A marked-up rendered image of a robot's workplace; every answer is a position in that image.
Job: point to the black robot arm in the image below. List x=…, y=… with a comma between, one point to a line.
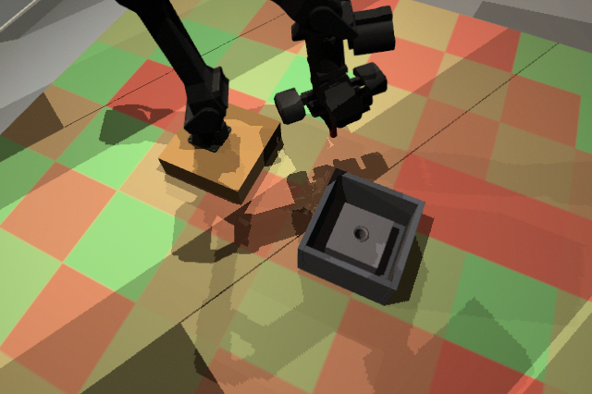
x=323, y=24

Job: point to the dark red peg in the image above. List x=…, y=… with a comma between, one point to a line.
x=333, y=132

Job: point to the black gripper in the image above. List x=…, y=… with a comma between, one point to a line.
x=290, y=104

